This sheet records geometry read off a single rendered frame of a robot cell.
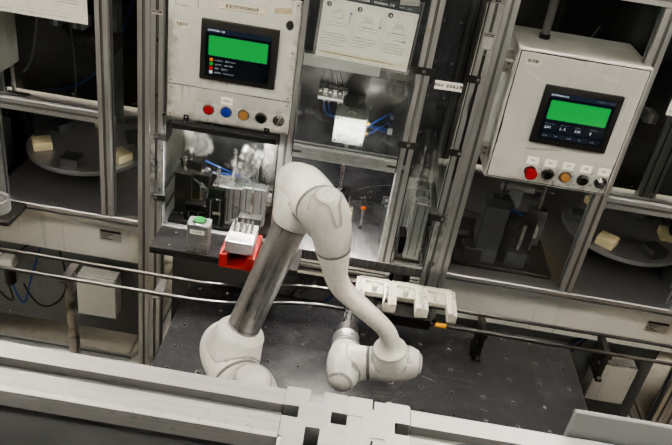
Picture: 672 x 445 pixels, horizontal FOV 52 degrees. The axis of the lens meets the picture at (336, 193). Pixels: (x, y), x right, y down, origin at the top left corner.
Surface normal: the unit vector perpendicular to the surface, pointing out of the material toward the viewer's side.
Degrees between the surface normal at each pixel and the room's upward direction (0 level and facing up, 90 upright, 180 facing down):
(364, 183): 90
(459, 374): 0
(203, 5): 90
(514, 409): 0
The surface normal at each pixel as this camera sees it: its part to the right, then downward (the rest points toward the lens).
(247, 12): -0.09, 0.49
